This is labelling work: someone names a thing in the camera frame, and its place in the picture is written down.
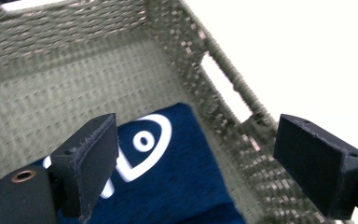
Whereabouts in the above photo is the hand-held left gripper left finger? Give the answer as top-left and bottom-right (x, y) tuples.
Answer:
(49, 112), (120, 224)

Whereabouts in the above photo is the dark blue garment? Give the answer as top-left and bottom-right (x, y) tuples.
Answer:
(0, 102), (247, 224)

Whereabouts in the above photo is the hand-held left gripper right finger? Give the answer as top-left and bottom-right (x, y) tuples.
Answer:
(272, 113), (358, 220)

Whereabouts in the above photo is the green woven basket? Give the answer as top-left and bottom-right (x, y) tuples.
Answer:
(0, 0), (343, 224)

